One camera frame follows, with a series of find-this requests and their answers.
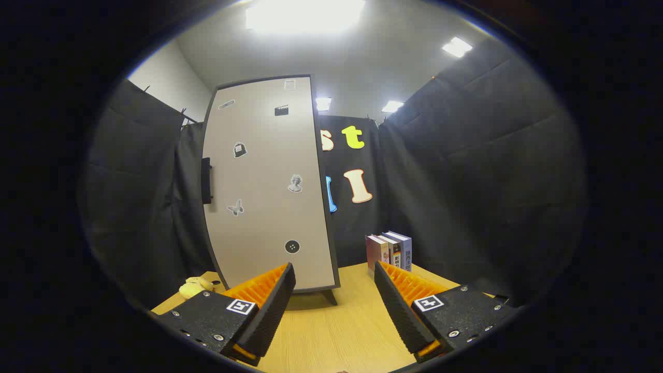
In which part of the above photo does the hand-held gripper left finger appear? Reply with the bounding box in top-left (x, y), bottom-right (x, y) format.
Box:
top-left (150, 262), bottom-right (297, 367)

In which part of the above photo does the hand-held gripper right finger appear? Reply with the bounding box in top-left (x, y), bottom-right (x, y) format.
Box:
top-left (374, 260), bottom-right (520, 364)

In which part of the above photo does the beige cabinet door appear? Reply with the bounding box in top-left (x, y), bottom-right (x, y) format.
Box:
top-left (201, 76), bottom-right (337, 293)

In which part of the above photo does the black door handle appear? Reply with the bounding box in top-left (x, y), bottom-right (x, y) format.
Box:
top-left (201, 157), bottom-right (214, 204)

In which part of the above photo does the white spine book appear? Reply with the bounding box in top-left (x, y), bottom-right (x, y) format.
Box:
top-left (377, 233), bottom-right (402, 270)

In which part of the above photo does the grey blue book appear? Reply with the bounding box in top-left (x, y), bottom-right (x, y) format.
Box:
top-left (387, 231), bottom-right (413, 272)

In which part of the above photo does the dark grey cabinet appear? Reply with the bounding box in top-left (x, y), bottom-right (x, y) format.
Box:
top-left (201, 74), bottom-right (341, 306)

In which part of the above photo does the yellow plush toy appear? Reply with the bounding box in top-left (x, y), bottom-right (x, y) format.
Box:
top-left (179, 276), bottom-right (221, 300)

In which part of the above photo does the black backdrop cloth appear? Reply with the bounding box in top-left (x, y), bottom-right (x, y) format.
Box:
top-left (80, 39), bottom-right (588, 311)

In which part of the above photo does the large ceiling light panel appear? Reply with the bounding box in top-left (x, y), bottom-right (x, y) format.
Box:
top-left (244, 0), bottom-right (366, 34)

